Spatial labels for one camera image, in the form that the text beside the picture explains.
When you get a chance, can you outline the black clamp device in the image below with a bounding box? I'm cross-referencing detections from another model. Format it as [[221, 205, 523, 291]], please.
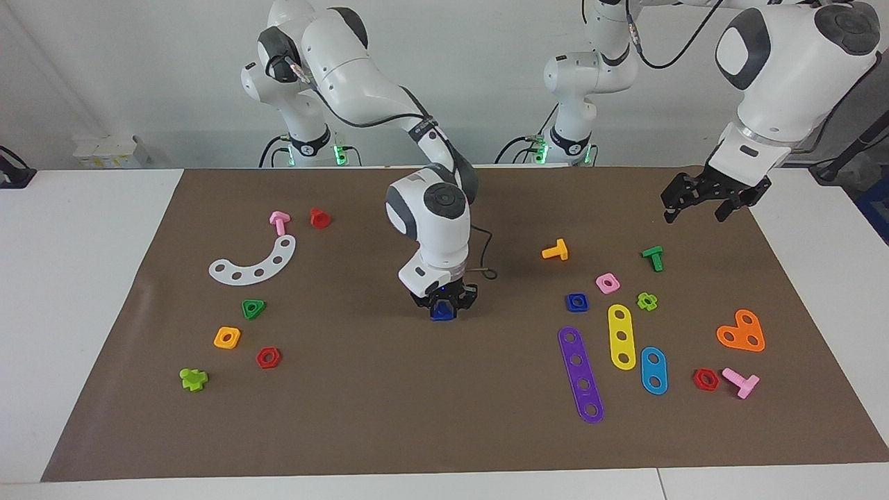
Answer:
[[0, 146, 37, 190]]

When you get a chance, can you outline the blue two-hole strip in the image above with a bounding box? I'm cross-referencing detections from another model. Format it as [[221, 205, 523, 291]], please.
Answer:
[[640, 347, 669, 396]]

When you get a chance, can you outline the black base cable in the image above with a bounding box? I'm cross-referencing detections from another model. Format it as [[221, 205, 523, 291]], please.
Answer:
[[495, 135, 542, 165], [259, 134, 287, 168]]

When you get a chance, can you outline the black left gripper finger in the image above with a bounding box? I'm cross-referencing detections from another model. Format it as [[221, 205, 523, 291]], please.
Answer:
[[715, 182, 773, 223], [660, 174, 699, 224]]

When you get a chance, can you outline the brown table mat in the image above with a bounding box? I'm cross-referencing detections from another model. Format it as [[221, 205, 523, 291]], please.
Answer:
[[40, 165, 889, 482]]

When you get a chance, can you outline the purple four-hole strip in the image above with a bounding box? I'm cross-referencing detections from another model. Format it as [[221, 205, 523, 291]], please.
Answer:
[[558, 326, 605, 424]]

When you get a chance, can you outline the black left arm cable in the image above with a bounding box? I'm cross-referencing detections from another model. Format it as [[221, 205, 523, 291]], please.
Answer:
[[622, 0, 881, 153]]

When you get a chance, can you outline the white small boxes stack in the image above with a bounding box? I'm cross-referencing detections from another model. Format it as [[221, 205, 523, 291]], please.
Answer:
[[73, 134, 153, 169]]

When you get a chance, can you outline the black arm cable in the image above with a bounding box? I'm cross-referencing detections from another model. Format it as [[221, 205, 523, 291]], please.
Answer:
[[622, 0, 881, 153], [278, 59, 499, 281]]

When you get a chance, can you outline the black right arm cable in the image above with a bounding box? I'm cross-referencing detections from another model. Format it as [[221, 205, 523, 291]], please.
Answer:
[[278, 59, 499, 281]]

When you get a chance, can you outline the blue crate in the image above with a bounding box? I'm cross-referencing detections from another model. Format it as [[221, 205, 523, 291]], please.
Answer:
[[854, 174, 889, 244]]

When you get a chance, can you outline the orange heart three-hole plate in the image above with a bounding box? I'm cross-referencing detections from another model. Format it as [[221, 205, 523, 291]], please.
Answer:
[[716, 309, 766, 353]]

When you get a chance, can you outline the white curved five-hole plate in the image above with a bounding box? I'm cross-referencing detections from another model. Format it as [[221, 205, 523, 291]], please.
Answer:
[[208, 235, 297, 286]]

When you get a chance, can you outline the yellow three-hole strip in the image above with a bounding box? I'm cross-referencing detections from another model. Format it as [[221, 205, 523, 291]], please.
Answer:
[[608, 304, 637, 371]]

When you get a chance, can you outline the black stand pole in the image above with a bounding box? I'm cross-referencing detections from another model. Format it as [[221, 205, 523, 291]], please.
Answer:
[[809, 111, 889, 185]]

